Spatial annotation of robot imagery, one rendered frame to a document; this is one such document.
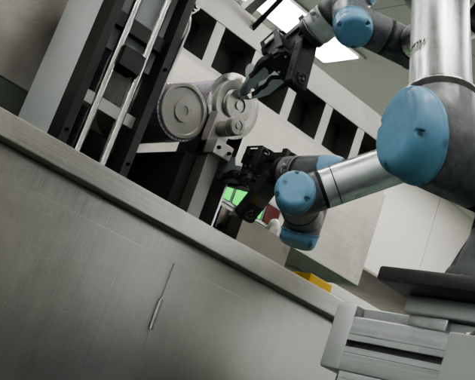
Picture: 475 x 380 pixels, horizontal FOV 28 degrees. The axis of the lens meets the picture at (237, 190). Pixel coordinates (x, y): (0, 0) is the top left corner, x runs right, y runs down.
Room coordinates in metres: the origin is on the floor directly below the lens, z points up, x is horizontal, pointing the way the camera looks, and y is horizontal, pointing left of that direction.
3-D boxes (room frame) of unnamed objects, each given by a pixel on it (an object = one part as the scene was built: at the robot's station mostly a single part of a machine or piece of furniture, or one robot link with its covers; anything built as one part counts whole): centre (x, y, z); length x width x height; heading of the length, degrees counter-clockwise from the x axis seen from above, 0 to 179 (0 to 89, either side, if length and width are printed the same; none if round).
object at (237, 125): (1.89, 0.05, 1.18); 0.04 x 0.02 x 0.04; 128
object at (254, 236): (2.21, 0.03, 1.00); 0.40 x 0.16 x 0.06; 38
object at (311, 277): (1.89, -0.20, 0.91); 0.07 x 0.07 x 0.02; 38
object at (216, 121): (1.92, 0.07, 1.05); 0.06 x 0.05 x 0.31; 38
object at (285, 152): (1.92, -0.05, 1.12); 0.12 x 0.08 x 0.09; 38
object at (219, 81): (1.98, 0.07, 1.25); 0.15 x 0.01 x 0.15; 128
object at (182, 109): (2.00, 0.24, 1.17); 0.26 x 0.12 x 0.12; 38
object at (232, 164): (1.99, 0.03, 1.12); 0.09 x 0.03 x 0.06; 39
